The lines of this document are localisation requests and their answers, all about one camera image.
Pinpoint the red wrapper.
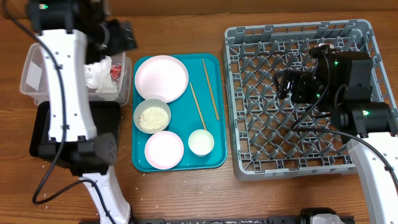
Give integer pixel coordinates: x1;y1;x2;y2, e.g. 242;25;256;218
110;65;122;82

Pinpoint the white napkin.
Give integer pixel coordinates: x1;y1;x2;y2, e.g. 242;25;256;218
84;56;118;93

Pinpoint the large white plate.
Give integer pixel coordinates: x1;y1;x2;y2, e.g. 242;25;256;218
134;55;189;103

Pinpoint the grey bowl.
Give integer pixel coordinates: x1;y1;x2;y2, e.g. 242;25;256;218
133;99;171;134

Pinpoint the wooden chopstick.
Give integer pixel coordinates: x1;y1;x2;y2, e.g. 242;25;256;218
202;59;220;121
189;82;207;131

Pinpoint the white rice pile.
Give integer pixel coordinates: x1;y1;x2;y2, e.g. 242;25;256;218
139;106;169;133

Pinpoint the small white cup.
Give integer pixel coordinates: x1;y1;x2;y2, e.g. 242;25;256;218
188;129;215;157

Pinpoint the small pink plate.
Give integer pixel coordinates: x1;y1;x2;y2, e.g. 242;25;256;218
144;131;184;170

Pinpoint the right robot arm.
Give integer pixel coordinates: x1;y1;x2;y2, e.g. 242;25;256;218
272;44;397;223

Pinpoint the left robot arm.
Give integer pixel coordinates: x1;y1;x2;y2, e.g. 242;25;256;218
27;1;136;223

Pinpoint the grey dishwasher rack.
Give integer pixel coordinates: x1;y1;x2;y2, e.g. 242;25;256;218
223;19;397;181

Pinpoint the black food waste tray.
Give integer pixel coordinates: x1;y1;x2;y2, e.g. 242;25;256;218
29;101;121;157

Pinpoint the clear plastic waste bin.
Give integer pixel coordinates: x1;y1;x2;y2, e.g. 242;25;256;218
20;44;131;105

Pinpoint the teal serving tray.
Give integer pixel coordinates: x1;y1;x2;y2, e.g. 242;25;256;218
167;53;228;170

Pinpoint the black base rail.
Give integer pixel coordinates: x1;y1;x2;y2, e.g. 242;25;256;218
79;207;355;224

